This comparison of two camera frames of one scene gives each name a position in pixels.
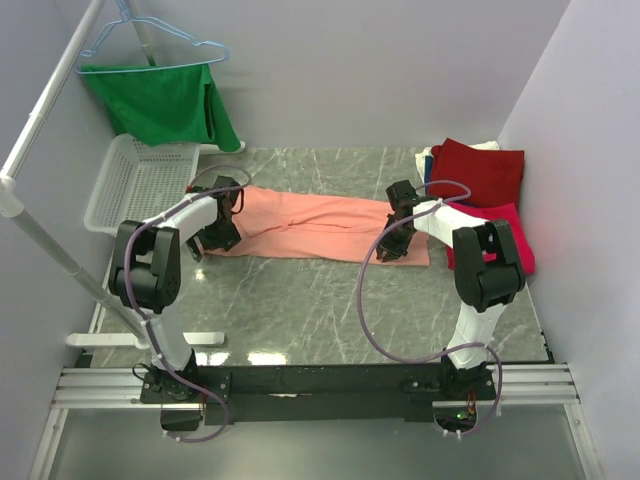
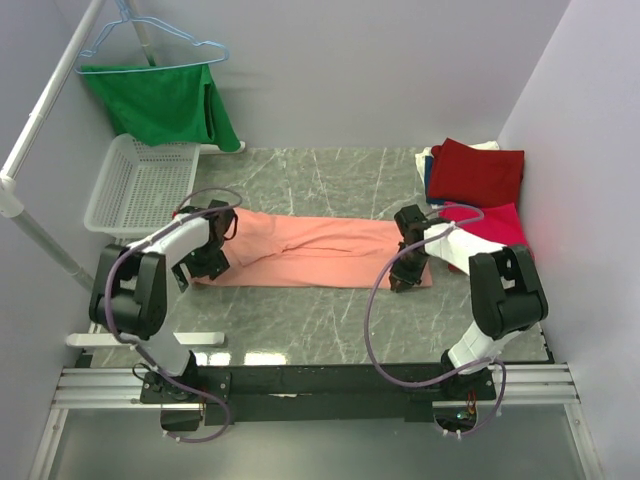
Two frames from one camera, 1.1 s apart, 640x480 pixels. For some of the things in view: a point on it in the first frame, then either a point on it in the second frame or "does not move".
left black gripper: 228,239 to 215,267
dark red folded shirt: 494,176 does not move
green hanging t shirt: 164,104 does not move
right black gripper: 394,251 to 407,278
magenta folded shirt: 505,213 does not move
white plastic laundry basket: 137,180 does not move
